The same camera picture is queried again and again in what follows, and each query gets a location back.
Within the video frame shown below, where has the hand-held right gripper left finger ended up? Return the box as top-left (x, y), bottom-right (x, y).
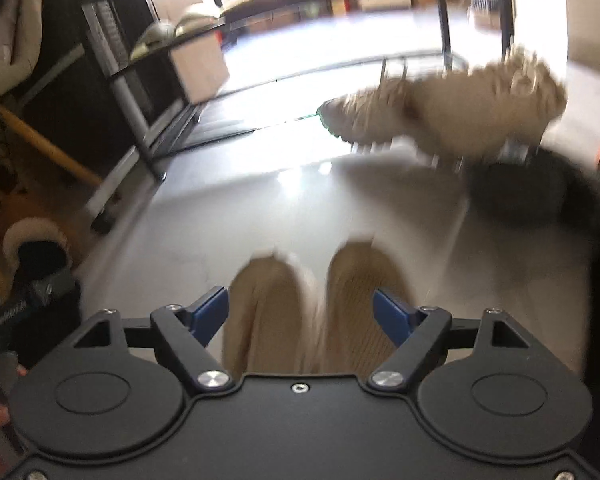
top-left (72, 286), bottom-right (233, 396)

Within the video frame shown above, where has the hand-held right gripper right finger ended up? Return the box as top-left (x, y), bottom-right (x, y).
top-left (367, 287), bottom-right (531, 393)

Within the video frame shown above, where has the large floral white sneaker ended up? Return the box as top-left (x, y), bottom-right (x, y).
top-left (320, 241), bottom-right (416, 377)

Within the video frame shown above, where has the small floral white sneaker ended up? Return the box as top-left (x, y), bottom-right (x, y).
top-left (221, 255), bottom-right (323, 378)

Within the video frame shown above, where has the beige chunky sneaker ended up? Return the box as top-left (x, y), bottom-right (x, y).
top-left (412, 47), bottom-right (570, 167)
top-left (317, 79), bottom-right (433, 153)

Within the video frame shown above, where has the black metal shoe rack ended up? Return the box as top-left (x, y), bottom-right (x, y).
top-left (77, 0), bottom-right (523, 182)

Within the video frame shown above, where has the wooden chair leg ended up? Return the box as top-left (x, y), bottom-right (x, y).
top-left (0, 102), bottom-right (103, 186)

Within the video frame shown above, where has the dark shoe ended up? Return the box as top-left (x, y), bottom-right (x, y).
top-left (464, 152), bottom-right (588, 242)

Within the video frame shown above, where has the black rolling cabinet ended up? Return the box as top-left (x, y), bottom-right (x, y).
top-left (10, 0), bottom-right (153, 233)

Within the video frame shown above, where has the light wooden cabinet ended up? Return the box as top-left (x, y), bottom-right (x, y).
top-left (147, 0), bottom-right (231, 105)

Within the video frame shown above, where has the cream slipper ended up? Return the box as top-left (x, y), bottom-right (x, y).
top-left (172, 4), bottom-right (227, 36)
top-left (129, 22), bottom-right (181, 58)

